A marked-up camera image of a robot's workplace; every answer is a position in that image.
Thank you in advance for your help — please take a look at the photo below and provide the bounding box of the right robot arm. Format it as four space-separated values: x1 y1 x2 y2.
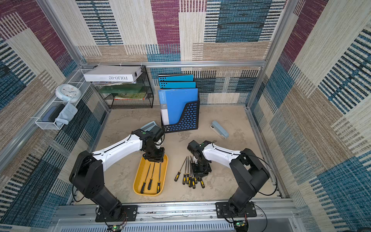
187 140 270 218

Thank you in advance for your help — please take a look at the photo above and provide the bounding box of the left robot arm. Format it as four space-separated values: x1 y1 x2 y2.
69 126 165 221

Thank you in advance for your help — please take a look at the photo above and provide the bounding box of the white folio box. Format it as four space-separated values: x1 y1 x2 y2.
84 65 143 82

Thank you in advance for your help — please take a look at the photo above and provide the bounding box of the dark blue pouch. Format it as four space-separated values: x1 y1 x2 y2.
41 104 65 122

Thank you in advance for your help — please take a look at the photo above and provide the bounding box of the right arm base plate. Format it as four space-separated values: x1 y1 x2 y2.
215 202 257 218

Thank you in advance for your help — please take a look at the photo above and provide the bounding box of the middle teal folder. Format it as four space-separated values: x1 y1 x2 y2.
159 82 196 89

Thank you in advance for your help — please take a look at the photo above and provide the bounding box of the green book on shelf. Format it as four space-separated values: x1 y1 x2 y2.
98 84 144 94

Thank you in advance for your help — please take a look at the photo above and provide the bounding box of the white wire wall basket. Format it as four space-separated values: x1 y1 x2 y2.
35 69 91 130

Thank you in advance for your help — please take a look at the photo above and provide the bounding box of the front blue folder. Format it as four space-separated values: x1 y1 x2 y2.
158 89 198 125

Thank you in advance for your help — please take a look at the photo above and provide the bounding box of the light blue cloth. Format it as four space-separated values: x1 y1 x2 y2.
55 103 78 128

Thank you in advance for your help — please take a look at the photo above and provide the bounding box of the light blue calculator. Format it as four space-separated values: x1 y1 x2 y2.
141 121 158 131

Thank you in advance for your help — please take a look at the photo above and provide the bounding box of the black wire shelf rack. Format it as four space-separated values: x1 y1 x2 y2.
91 65 154 109

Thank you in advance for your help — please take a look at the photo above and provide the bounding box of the back teal folder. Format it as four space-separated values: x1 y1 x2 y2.
158 74 194 82

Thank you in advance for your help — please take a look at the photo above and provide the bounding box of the blue grey stapler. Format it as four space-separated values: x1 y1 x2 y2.
210 120 229 139

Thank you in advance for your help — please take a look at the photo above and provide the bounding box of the red book on shelf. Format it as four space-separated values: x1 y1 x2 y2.
114 92 147 100

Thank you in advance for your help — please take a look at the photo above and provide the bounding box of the black mesh file holder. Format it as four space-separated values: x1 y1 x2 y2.
161 101 200 133

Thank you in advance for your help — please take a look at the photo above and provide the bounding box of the yellow plastic storage tray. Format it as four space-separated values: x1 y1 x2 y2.
133 155 169 196

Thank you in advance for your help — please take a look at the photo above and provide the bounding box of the white round clock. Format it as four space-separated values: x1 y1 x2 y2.
55 84 82 103

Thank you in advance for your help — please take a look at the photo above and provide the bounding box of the file tool horizontal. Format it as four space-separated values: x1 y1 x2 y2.
140 164 151 194

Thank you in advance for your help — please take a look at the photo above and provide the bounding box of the file tool diagonal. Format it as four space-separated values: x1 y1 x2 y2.
147 162 156 190

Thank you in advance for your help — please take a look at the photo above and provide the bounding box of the teal folder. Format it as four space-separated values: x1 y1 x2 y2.
159 82 196 89
158 74 194 82

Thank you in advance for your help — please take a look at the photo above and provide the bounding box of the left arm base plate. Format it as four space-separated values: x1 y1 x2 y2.
95 205 138 222

